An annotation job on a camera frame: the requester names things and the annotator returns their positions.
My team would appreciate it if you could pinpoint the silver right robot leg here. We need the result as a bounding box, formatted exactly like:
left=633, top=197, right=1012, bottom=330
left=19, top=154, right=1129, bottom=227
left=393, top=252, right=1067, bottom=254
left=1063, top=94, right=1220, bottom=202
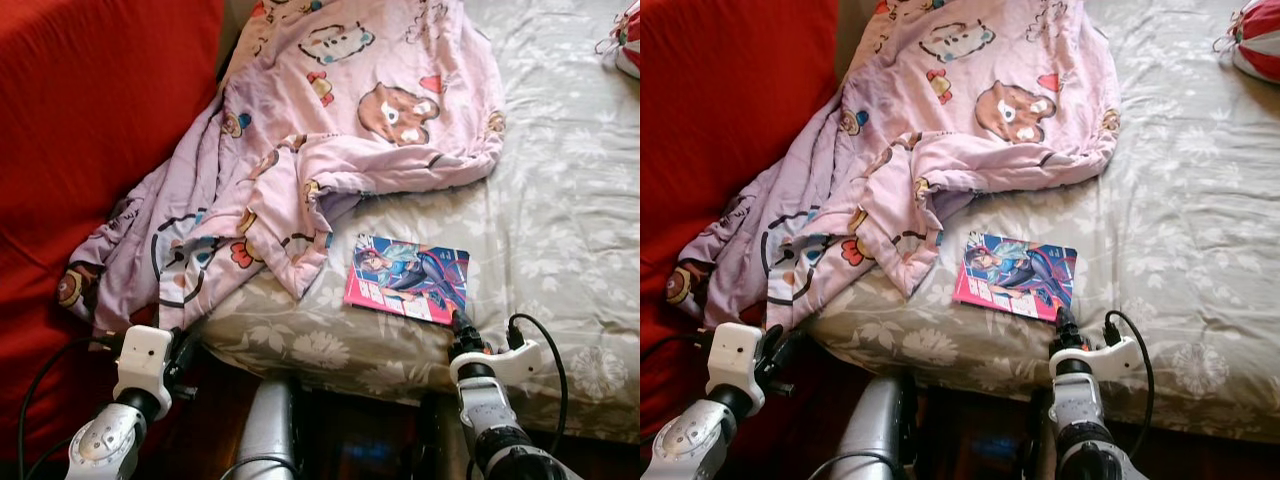
left=415, top=395, right=471, bottom=480
left=1015, top=395, right=1061, bottom=480

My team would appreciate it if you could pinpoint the silver left robot leg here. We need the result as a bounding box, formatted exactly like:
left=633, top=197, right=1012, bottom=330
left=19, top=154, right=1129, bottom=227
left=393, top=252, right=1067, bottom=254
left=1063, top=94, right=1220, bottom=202
left=830, top=372, right=916, bottom=480
left=225, top=378, right=306, bottom=480

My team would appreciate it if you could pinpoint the bed with beige floral sheet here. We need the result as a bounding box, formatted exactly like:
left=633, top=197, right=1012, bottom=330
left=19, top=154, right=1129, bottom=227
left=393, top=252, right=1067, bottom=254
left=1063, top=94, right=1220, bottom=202
left=805, top=0, right=1280, bottom=446
left=190, top=0, right=640, bottom=446

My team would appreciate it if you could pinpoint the pink cartoon print blanket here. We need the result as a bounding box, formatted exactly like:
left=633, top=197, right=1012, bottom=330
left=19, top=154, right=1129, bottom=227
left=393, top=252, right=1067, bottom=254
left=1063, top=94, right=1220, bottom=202
left=665, top=0, right=1121, bottom=331
left=55, top=0, right=506, bottom=336

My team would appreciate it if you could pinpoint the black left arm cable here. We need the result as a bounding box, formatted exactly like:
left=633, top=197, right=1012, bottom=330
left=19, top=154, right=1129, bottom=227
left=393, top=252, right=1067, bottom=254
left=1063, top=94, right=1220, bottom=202
left=18, top=335, right=126, bottom=480
left=640, top=330, right=716, bottom=371

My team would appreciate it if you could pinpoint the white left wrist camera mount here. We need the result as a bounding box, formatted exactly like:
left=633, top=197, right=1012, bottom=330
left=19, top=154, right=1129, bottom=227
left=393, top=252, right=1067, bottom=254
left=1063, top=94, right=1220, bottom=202
left=113, top=325, right=176, bottom=409
left=705, top=322, right=769, bottom=411

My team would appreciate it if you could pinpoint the colourful comic book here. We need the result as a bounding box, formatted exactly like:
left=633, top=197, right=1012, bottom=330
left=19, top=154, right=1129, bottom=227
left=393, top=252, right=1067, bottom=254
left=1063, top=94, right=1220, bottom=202
left=952, top=232, right=1079, bottom=323
left=343, top=233, right=471, bottom=326

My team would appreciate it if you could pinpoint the silver robot leg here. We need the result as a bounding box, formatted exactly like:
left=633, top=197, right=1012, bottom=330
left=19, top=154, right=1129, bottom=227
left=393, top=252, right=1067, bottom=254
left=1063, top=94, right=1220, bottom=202
left=225, top=378, right=306, bottom=480
left=1015, top=395, right=1061, bottom=480
left=415, top=395, right=471, bottom=480
left=830, top=372, right=916, bottom=480

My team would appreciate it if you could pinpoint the large red cushion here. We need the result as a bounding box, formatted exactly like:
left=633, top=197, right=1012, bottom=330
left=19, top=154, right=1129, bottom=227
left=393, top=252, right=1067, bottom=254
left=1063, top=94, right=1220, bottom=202
left=0, top=0, right=226, bottom=441
left=640, top=0, right=841, bottom=431

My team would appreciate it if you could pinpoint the red white blue bolster pillow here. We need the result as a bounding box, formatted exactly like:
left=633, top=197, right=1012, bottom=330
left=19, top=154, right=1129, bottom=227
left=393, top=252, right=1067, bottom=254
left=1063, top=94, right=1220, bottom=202
left=597, top=0, right=640, bottom=81
left=1215, top=0, right=1280, bottom=86

